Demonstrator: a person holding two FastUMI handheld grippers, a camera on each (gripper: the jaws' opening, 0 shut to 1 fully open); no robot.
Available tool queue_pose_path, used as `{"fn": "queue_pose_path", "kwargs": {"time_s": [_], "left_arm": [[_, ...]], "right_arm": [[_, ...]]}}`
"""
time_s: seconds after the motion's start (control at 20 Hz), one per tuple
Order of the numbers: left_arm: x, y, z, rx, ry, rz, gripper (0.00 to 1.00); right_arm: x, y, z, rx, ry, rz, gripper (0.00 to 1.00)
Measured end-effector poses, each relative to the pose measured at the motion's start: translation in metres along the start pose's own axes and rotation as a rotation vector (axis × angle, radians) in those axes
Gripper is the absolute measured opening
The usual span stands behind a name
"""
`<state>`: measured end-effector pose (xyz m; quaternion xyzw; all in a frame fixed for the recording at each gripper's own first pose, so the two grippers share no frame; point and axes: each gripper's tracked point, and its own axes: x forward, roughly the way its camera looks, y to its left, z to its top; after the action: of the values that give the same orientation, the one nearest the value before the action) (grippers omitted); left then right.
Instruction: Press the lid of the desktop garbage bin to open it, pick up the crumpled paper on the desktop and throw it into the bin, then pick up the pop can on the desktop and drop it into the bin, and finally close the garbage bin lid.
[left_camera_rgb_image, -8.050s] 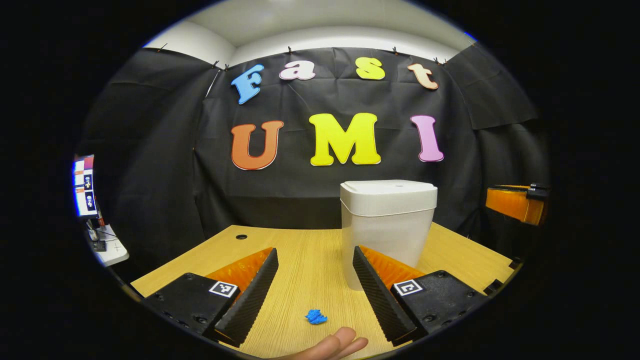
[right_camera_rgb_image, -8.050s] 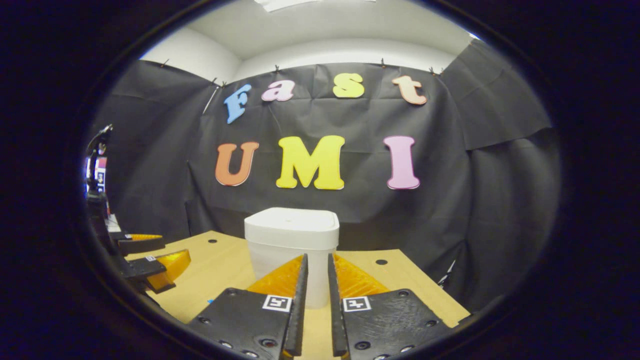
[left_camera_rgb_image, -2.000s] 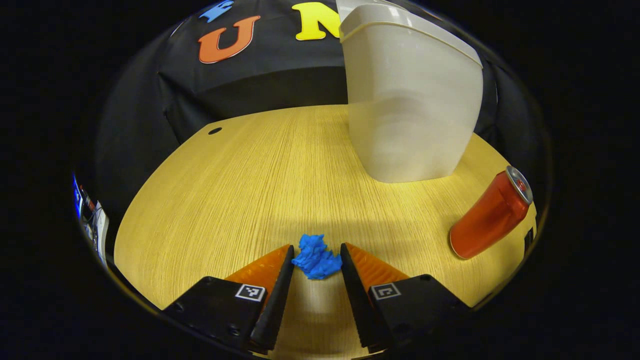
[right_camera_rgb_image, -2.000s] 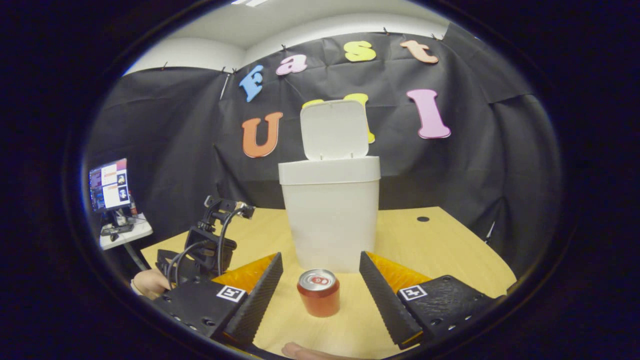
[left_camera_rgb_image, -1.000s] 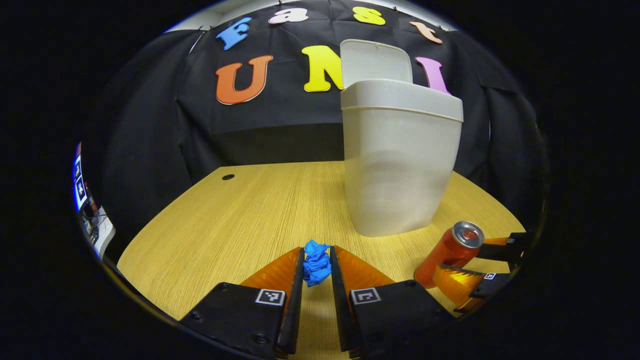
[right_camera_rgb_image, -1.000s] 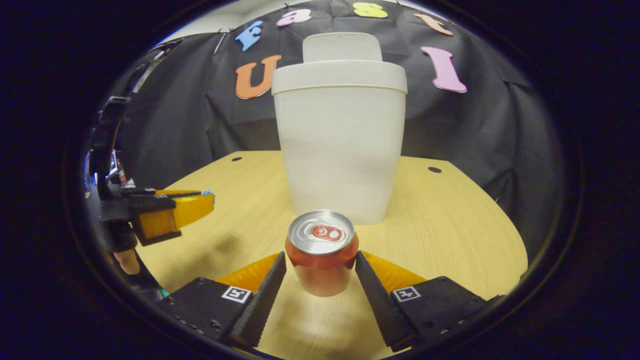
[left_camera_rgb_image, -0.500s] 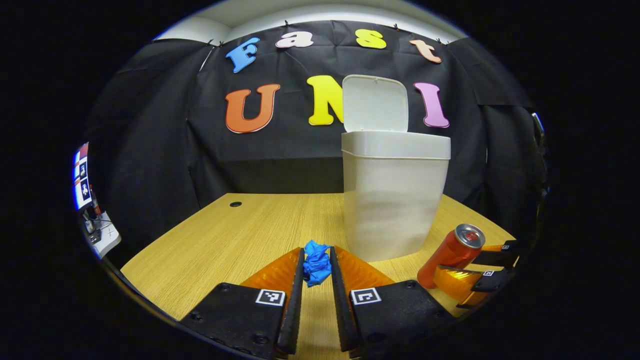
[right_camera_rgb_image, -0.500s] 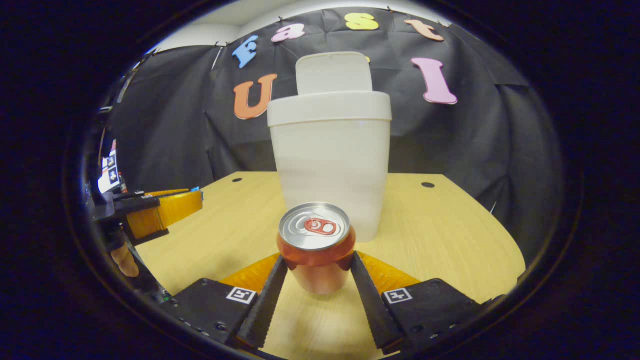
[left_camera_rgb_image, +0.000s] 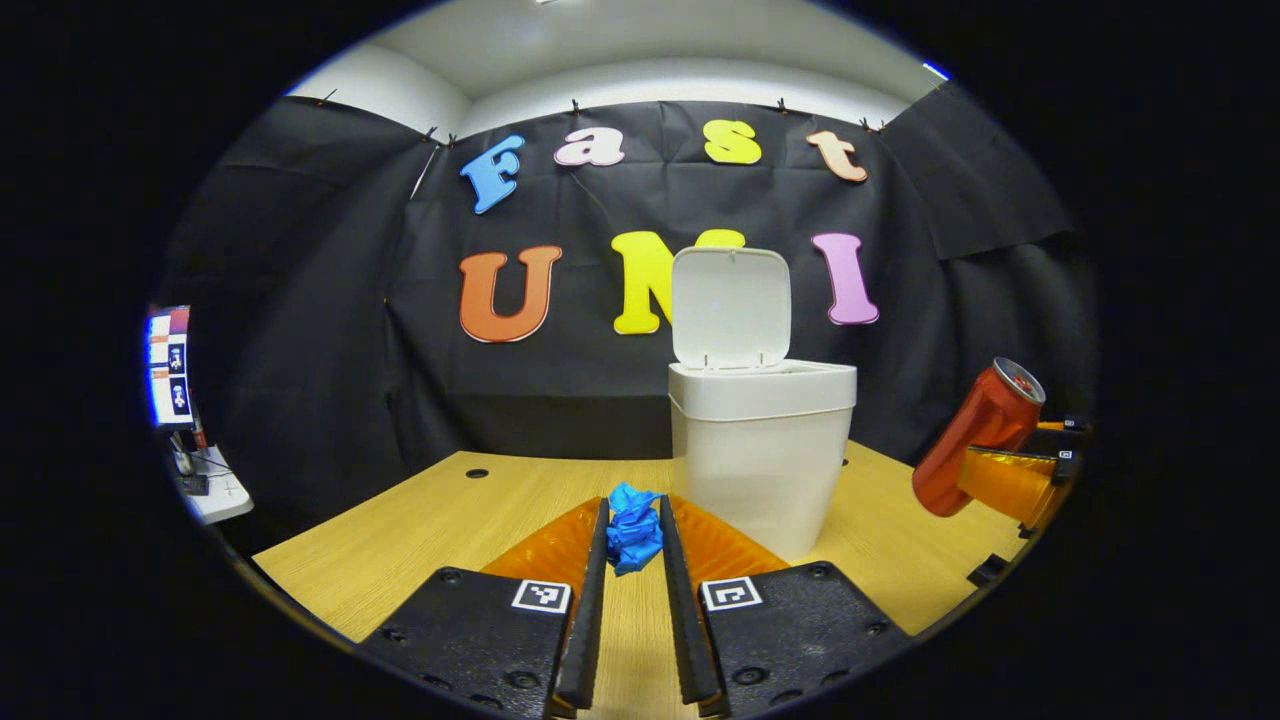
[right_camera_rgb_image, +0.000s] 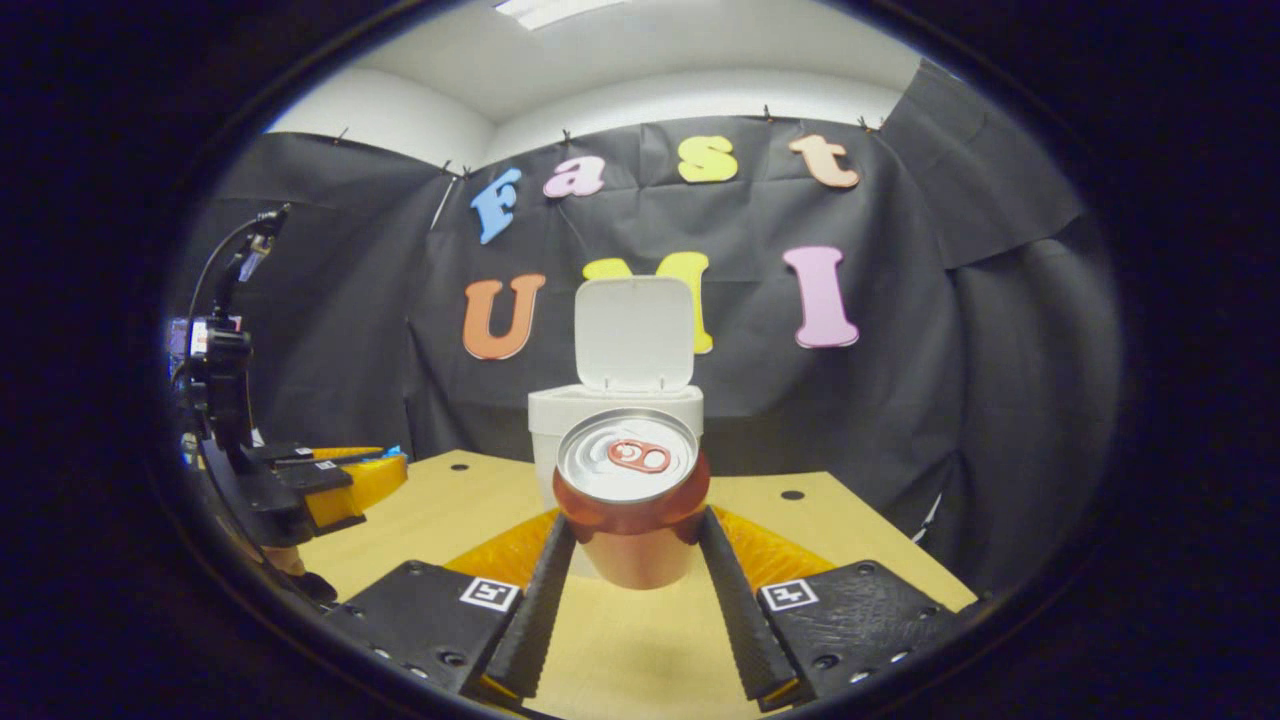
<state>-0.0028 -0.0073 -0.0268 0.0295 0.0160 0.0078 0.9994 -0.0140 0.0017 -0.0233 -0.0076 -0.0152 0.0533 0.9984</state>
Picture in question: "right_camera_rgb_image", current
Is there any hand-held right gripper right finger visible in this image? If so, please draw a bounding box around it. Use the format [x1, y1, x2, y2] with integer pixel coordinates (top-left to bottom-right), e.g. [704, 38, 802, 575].
[697, 504, 979, 714]

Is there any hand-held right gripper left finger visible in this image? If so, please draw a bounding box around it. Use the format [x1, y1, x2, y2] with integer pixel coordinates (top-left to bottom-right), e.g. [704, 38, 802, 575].
[325, 508, 579, 701]

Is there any red pop can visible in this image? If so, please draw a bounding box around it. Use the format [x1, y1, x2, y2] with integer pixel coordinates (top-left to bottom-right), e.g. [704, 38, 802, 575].
[553, 408, 711, 591]

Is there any white desktop garbage bin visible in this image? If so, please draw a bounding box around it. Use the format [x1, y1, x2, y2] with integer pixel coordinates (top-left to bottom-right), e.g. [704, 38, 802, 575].
[528, 276, 705, 581]

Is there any wooden desktop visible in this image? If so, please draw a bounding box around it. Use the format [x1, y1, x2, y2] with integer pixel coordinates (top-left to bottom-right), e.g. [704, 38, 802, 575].
[300, 450, 976, 720]

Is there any black backdrop cloth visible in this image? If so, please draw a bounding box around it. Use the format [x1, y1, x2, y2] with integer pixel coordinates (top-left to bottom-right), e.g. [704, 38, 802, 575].
[185, 60, 1121, 591]

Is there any ceiling light panel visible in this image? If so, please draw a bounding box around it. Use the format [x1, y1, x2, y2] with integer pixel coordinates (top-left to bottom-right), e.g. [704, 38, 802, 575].
[495, 0, 626, 29]

